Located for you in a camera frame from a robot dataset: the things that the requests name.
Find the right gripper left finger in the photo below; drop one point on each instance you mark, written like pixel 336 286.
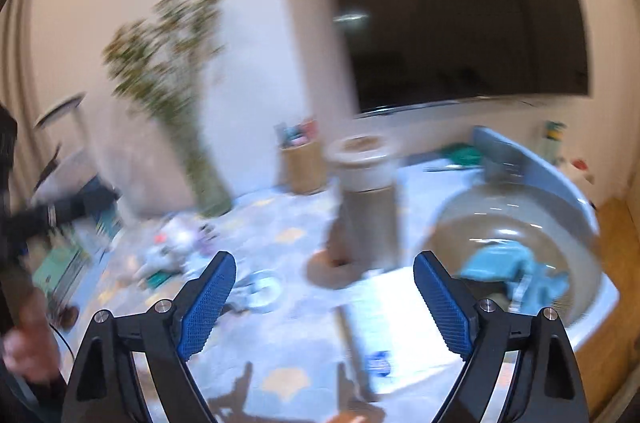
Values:
pixel 104 385

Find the white desk lamp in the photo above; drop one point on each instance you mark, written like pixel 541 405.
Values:
pixel 68 107

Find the black television screen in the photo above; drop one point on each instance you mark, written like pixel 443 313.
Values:
pixel 414 53

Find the cork pen holder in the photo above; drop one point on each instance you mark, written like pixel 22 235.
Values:
pixel 305 170

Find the light blue face mask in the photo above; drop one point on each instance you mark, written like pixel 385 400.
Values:
pixel 511 269

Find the stack of books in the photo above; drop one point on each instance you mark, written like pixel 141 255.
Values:
pixel 76 246

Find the light blue ring dish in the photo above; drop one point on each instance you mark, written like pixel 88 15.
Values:
pixel 264 291

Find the blue grey plush toy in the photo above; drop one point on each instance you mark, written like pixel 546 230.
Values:
pixel 172 246

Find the beige thermos tumbler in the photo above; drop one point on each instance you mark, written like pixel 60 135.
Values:
pixel 365 233

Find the pens in holder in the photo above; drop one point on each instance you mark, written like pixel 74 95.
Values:
pixel 298 134

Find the person's left hand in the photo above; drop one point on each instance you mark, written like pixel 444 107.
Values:
pixel 29 348

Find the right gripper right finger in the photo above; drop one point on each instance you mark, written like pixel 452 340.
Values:
pixel 546 385

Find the glass vase with green plant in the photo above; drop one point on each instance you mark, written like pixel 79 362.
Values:
pixel 158 64

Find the grey round storage basket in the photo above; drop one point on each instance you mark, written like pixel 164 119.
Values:
pixel 519 197

